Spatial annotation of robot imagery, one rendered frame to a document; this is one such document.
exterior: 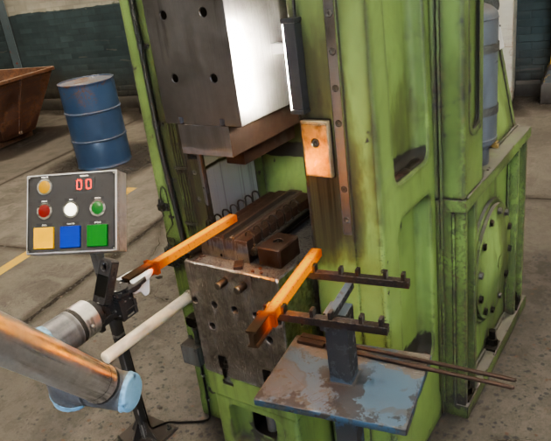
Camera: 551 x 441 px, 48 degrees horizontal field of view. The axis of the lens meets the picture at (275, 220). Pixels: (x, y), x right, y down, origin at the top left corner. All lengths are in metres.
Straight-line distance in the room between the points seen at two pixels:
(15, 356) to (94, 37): 8.63
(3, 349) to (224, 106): 0.96
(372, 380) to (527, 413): 1.21
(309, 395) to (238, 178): 0.96
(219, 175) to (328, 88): 0.63
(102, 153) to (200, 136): 4.74
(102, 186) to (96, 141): 4.39
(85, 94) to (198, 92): 4.66
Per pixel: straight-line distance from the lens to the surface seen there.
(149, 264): 1.67
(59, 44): 10.11
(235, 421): 2.42
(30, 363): 1.23
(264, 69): 1.87
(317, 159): 1.82
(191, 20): 1.81
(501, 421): 2.73
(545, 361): 3.06
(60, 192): 2.27
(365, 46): 1.69
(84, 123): 6.55
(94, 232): 2.18
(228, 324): 2.08
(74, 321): 1.51
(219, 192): 2.22
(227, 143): 1.83
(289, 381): 1.69
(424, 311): 2.39
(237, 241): 1.96
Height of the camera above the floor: 1.80
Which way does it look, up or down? 23 degrees down
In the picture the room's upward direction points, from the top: 8 degrees counter-clockwise
